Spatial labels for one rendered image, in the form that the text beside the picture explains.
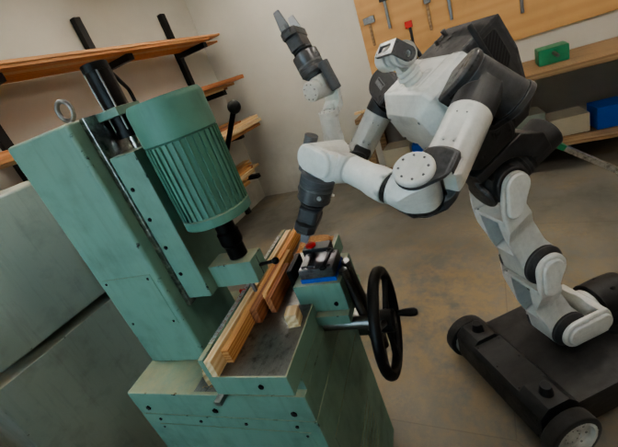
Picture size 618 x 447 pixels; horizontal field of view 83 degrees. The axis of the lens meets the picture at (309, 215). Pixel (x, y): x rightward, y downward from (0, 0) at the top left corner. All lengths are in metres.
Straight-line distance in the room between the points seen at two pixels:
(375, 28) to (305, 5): 0.77
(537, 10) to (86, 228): 3.64
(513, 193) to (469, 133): 0.47
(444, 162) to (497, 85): 0.22
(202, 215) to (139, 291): 0.33
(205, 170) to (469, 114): 0.56
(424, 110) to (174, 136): 0.58
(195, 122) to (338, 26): 3.35
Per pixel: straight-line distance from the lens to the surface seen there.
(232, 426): 1.13
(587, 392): 1.66
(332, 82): 1.19
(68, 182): 1.01
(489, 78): 0.83
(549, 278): 1.40
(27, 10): 3.68
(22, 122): 3.30
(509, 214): 1.20
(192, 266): 0.97
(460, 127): 0.74
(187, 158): 0.81
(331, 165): 0.77
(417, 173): 0.66
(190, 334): 1.10
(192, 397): 1.10
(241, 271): 0.96
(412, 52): 0.96
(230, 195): 0.85
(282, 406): 0.97
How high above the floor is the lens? 1.47
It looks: 22 degrees down
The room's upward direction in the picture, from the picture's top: 20 degrees counter-clockwise
